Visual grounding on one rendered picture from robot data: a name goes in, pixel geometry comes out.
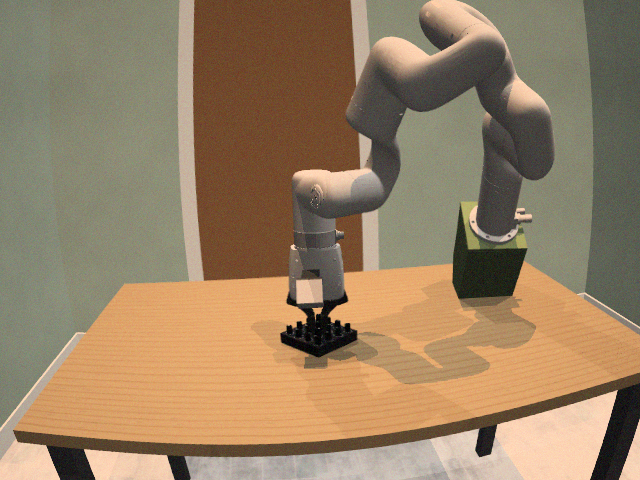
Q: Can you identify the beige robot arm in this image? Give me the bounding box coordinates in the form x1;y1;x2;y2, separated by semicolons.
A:
292;0;555;249

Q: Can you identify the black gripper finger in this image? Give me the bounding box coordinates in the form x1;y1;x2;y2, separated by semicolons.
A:
320;290;348;335
286;293;316;335

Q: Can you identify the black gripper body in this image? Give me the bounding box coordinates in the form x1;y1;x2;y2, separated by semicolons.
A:
289;243;344;300

